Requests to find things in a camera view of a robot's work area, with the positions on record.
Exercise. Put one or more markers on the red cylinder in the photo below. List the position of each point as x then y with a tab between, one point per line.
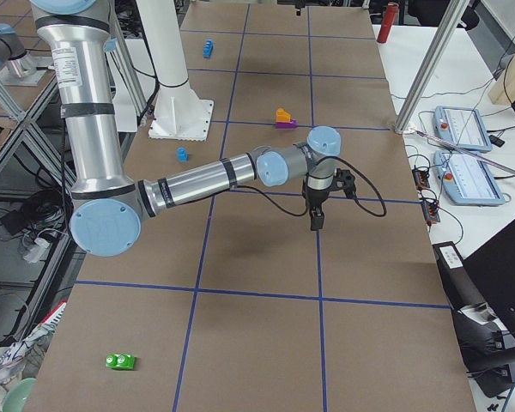
391	12

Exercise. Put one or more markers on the small blue block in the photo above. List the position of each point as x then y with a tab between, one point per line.
182	154

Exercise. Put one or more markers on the long blue four-stud block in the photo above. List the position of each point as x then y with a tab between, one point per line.
208	48

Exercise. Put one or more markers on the far teach pendant tablet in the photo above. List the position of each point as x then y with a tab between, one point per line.
462	127

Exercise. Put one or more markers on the teach pendant tablet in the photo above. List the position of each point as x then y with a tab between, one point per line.
466	180
462	127

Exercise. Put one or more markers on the green two-stud block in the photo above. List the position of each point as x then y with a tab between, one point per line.
120	361

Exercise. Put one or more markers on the near teach pendant tablet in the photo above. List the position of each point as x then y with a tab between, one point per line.
466	180

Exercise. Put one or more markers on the orange trapezoid block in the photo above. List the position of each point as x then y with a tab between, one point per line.
282	116

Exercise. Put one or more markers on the purple trapezoid block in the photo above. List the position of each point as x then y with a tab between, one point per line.
292	124

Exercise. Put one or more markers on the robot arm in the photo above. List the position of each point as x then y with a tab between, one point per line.
109	206

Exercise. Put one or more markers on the aluminium frame post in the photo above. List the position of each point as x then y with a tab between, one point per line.
443	34

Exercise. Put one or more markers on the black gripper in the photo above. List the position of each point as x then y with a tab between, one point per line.
315	200

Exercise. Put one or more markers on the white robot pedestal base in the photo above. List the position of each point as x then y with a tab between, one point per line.
178	113

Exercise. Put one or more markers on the black laptop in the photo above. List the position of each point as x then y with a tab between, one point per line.
492	269

